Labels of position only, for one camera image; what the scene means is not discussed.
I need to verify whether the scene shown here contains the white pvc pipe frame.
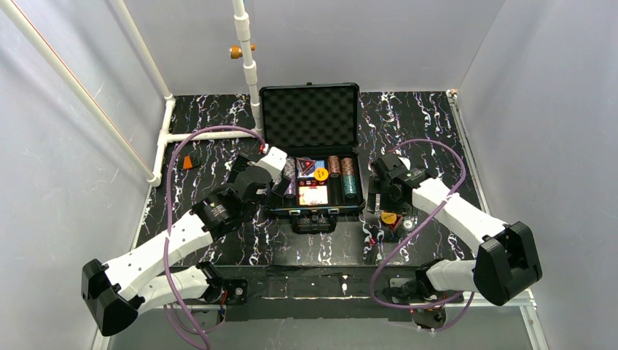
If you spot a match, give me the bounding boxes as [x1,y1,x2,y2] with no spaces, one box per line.
[0,0,264,188]

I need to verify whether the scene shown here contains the blue playing card deck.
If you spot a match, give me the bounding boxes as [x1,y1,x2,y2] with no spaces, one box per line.
[296,158,325,179]

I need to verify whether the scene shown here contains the red playing card deck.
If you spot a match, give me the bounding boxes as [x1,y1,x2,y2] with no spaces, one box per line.
[298,185,329,206]

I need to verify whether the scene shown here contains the blue orange purple chip stack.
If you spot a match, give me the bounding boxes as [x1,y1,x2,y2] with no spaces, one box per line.
[283,157,297,199]

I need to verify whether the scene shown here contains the black poker set case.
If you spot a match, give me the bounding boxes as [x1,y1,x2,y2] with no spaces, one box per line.
[259,82,366,234]

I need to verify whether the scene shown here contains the yellow big blind button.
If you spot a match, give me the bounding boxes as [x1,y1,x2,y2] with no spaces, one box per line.
[313,168,329,182]

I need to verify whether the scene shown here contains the orange black chip stack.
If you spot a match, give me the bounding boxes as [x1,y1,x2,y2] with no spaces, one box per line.
[326,155,341,178]

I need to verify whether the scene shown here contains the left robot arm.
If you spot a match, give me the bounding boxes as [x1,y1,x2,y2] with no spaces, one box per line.
[81,147,289,336]

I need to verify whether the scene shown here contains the red dice row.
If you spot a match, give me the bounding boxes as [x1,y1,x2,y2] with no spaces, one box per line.
[298,179,326,187]

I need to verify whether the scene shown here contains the black red all-in triangle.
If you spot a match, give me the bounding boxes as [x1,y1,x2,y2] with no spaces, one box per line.
[296,157,316,176]

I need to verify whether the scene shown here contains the orange knob on pipe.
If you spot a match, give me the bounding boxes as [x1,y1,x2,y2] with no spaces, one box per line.
[229,45,243,60]

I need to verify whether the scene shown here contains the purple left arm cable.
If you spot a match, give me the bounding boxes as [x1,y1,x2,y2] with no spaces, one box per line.
[163,125,267,350]

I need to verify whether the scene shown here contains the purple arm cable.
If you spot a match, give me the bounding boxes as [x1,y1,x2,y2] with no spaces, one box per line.
[369,139,477,333]
[163,125,267,350]

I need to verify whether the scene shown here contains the orange black small clip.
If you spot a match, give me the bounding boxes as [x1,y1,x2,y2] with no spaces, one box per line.
[178,155,201,171]

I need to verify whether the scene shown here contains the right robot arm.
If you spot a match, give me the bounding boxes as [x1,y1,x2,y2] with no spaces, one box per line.
[369,153,543,306]

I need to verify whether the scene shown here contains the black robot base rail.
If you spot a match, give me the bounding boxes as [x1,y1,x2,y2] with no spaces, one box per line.
[122,262,498,322]

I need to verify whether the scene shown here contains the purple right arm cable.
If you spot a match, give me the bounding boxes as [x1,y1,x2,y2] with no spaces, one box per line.
[369,139,477,333]

